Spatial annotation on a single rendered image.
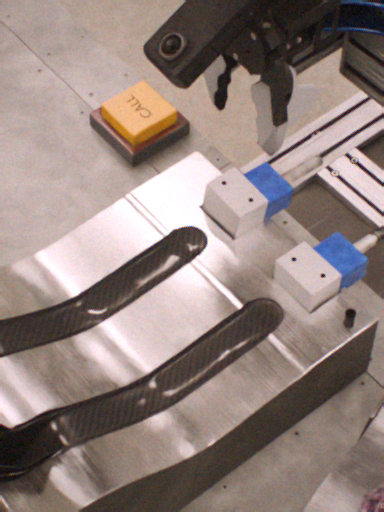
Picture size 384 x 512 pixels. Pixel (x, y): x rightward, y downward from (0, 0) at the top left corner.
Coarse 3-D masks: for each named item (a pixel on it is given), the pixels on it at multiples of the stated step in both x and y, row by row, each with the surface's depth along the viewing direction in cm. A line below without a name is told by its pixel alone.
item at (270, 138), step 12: (252, 84) 104; (264, 84) 103; (300, 84) 106; (312, 84) 107; (252, 96) 105; (264, 96) 104; (300, 96) 107; (312, 96) 108; (264, 108) 105; (288, 108) 106; (300, 108) 107; (264, 120) 106; (288, 120) 107; (264, 132) 107; (276, 132) 106; (264, 144) 108; (276, 144) 108
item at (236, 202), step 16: (320, 160) 124; (224, 176) 118; (240, 176) 119; (256, 176) 121; (272, 176) 121; (288, 176) 122; (208, 192) 118; (224, 192) 117; (240, 192) 117; (256, 192) 118; (272, 192) 120; (288, 192) 120; (208, 208) 120; (224, 208) 117; (240, 208) 116; (256, 208) 117; (272, 208) 120; (224, 224) 119; (240, 224) 117; (256, 224) 119
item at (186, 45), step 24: (192, 0) 98; (216, 0) 98; (240, 0) 97; (264, 0) 98; (168, 24) 99; (192, 24) 98; (216, 24) 97; (240, 24) 98; (144, 48) 99; (168, 48) 97; (192, 48) 97; (216, 48) 98; (168, 72) 97; (192, 72) 98
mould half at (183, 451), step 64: (192, 192) 122; (64, 256) 118; (128, 256) 118; (256, 256) 117; (128, 320) 114; (192, 320) 113; (320, 320) 113; (0, 384) 104; (64, 384) 106; (256, 384) 109; (320, 384) 114; (128, 448) 103; (192, 448) 105; (256, 448) 114
